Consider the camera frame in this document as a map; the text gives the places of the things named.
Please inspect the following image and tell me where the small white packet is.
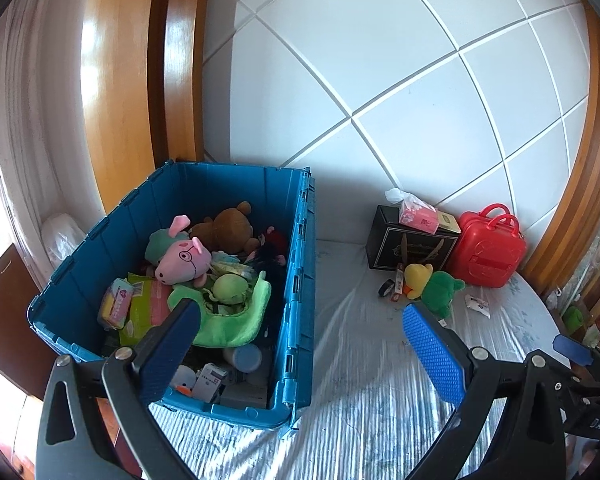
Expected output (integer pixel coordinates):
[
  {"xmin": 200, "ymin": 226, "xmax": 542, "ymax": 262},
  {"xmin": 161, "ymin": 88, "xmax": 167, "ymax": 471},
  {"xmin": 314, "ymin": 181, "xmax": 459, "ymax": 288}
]
[{"xmin": 464, "ymin": 294, "xmax": 492, "ymax": 319}]

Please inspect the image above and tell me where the white curtain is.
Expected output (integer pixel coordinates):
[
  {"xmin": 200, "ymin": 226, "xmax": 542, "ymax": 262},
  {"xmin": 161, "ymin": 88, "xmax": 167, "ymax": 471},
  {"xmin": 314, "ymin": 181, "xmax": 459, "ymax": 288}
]
[{"xmin": 0, "ymin": 0, "xmax": 111, "ymax": 286}]

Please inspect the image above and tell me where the white plastic bag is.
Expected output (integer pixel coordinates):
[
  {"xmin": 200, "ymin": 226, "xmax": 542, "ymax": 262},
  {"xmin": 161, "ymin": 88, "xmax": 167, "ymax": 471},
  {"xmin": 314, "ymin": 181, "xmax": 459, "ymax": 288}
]
[{"xmin": 40, "ymin": 212, "xmax": 88, "ymax": 273}]

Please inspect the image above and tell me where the wooden door frame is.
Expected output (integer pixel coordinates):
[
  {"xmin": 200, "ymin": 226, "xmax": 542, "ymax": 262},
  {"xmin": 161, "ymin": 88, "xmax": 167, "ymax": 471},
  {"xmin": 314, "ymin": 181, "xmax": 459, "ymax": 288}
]
[{"xmin": 80, "ymin": 0, "xmax": 216, "ymax": 216}]

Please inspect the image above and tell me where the small beige box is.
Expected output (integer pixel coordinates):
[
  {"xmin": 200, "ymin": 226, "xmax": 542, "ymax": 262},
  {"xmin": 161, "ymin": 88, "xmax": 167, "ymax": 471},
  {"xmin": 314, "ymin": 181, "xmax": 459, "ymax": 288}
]
[{"xmin": 436, "ymin": 211, "xmax": 462, "ymax": 235}]

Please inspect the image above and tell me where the pastel tissue packet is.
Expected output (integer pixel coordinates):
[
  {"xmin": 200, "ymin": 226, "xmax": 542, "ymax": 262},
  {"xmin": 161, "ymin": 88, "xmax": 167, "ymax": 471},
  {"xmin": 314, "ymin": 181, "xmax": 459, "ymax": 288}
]
[{"xmin": 96, "ymin": 277, "xmax": 133, "ymax": 330}]

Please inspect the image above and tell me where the green round plush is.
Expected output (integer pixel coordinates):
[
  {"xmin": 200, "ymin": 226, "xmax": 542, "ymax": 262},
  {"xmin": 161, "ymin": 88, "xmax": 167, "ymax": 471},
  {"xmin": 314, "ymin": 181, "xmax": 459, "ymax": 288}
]
[{"xmin": 212, "ymin": 272, "xmax": 253, "ymax": 306}]

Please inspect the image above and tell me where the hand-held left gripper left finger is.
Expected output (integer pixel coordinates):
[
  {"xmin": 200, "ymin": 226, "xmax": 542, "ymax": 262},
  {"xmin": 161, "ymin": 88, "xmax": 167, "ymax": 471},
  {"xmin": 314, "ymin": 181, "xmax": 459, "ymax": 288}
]
[{"xmin": 35, "ymin": 298, "xmax": 202, "ymax": 480}]

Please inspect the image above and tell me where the clear plastic table cover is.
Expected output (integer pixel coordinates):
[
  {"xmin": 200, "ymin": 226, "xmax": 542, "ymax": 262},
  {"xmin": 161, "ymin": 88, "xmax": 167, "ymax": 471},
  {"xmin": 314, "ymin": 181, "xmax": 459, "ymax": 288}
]
[{"xmin": 145, "ymin": 240, "xmax": 581, "ymax": 480}]

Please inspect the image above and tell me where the red toy suitcase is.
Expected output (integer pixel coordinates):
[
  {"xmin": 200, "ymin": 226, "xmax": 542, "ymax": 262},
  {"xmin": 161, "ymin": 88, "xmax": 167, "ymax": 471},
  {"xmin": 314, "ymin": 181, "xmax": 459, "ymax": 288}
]
[{"xmin": 447, "ymin": 203, "xmax": 527, "ymax": 289}]

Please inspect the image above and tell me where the green wet wipes packet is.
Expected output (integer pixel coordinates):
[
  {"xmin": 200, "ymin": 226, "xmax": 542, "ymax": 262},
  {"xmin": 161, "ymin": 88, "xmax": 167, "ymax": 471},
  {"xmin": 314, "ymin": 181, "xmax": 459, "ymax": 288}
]
[{"xmin": 119, "ymin": 272, "xmax": 156, "ymax": 347}]

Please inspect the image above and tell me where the blue plastic storage container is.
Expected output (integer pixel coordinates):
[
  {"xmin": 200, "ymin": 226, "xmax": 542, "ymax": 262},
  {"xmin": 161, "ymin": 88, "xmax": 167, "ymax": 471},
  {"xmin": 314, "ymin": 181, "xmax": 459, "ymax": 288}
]
[{"xmin": 27, "ymin": 160, "xmax": 317, "ymax": 442}]

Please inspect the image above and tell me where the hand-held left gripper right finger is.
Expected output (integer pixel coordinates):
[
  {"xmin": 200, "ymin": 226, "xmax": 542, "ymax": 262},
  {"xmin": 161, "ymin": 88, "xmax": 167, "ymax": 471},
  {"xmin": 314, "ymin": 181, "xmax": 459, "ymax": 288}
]
[{"xmin": 402, "ymin": 301, "xmax": 567, "ymax": 480}]

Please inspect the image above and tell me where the teal printed packet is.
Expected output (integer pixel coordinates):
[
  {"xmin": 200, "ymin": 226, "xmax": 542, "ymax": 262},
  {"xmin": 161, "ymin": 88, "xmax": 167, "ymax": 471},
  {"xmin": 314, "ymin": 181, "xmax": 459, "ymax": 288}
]
[{"xmin": 210, "ymin": 251, "xmax": 258, "ymax": 281}]

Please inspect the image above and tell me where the blue capped bottle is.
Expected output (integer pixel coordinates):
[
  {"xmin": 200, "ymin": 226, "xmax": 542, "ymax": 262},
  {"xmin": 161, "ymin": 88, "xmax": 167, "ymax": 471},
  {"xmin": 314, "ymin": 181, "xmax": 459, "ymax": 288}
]
[{"xmin": 223, "ymin": 342, "xmax": 262, "ymax": 373}]

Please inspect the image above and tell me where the red pink plush doll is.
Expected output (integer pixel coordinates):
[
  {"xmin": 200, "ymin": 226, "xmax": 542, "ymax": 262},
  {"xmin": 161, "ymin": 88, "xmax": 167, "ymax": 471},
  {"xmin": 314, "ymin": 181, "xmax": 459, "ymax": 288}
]
[{"xmin": 257, "ymin": 226, "xmax": 288, "ymax": 261}]

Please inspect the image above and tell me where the wooden side frame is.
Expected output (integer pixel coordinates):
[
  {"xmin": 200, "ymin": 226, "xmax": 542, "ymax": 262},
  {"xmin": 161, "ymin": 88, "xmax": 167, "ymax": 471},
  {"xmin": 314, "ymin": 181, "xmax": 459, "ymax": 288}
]
[{"xmin": 522, "ymin": 2, "xmax": 600, "ymax": 296}]

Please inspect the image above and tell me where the pink pig plush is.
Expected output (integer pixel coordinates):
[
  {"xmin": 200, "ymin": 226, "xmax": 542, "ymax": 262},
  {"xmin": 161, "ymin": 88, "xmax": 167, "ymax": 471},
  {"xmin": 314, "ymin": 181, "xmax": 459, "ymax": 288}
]
[{"xmin": 154, "ymin": 215, "xmax": 213, "ymax": 288}]

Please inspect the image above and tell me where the dark wooden cabinet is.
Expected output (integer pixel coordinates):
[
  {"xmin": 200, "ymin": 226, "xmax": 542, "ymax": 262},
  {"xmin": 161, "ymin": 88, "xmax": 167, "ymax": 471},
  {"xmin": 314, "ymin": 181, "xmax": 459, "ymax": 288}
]
[{"xmin": 0, "ymin": 242, "xmax": 56, "ymax": 401}]

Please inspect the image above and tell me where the green plush hat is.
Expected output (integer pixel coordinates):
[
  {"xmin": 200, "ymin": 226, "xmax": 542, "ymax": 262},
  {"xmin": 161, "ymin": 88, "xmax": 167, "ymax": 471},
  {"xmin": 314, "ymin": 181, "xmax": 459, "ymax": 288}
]
[{"xmin": 167, "ymin": 270, "xmax": 273, "ymax": 348}]

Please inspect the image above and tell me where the teal plush toy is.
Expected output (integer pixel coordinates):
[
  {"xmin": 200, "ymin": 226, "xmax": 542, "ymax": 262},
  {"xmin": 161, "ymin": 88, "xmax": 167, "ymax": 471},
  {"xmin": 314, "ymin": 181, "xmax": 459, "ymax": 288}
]
[{"xmin": 146, "ymin": 229, "xmax": 191, "ymax": 266}]

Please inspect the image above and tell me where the small red white box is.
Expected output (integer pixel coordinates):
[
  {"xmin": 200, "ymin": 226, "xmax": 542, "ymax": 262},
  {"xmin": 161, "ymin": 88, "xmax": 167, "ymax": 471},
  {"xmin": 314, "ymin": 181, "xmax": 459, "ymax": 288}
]
[{"xmin": 392, "ymin": 262, "xmax": 407, "ymax": 303}]

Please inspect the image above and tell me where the pink white box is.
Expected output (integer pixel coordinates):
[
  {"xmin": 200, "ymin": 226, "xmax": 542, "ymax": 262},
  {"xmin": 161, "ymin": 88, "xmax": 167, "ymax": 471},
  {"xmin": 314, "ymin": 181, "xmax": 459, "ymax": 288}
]
[{"xmin": 195, "ymin": 364, "xmax": 231, "ymax": 403}]

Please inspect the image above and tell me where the yellow green plush toy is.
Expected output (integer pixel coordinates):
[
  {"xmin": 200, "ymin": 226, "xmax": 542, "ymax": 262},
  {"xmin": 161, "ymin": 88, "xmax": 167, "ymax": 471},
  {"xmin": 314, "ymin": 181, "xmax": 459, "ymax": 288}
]
[{"xmin": 404, "ymin": 262, "xmax": 467, "ymax": 318}]

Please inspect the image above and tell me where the black gift box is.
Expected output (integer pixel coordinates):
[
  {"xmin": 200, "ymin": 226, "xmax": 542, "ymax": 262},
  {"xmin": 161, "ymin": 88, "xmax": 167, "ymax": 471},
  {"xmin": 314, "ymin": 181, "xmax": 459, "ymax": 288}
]
[{"xmin": 366, "ymin": 205, "xmax": 461, "ymax": 272}]

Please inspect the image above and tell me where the brown teddy bear plush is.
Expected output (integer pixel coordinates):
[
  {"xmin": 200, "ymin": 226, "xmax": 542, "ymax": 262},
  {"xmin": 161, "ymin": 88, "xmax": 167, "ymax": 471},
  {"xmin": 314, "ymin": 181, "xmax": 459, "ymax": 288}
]
[{"xmin": 202, "ymin": 201, "xmax": 261, "ymax": 256}]

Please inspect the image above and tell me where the pink wet wipes packet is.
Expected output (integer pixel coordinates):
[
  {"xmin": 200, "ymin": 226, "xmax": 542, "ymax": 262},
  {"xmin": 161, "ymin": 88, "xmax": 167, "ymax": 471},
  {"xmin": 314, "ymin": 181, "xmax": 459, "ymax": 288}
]
[{"xmin": 147, "ymin": 280, "xmax": 173, "ymax": 331}]

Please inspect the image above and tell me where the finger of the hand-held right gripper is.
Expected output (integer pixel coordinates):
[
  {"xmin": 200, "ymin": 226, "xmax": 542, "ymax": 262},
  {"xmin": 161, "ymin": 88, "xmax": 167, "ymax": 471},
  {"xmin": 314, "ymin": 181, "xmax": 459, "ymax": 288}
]
[{"xmin": 552, "ymin": 334, "xmax": 600, "ymax": 383}]

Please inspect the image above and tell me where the pink tissue pack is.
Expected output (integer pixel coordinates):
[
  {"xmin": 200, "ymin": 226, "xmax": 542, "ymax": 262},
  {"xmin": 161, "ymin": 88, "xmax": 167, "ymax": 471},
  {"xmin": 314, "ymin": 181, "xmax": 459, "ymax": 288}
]
[{"xmin": 385, "ymin": 187, "xmax": 440, "ymax": 235}]

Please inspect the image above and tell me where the white duck toy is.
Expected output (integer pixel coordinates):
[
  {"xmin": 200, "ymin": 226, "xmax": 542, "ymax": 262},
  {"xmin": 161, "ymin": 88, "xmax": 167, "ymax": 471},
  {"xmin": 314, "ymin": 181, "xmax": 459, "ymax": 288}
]
[{"xmin": 172, "ymin": 365, "xmax": 199, "ymax": 397}]

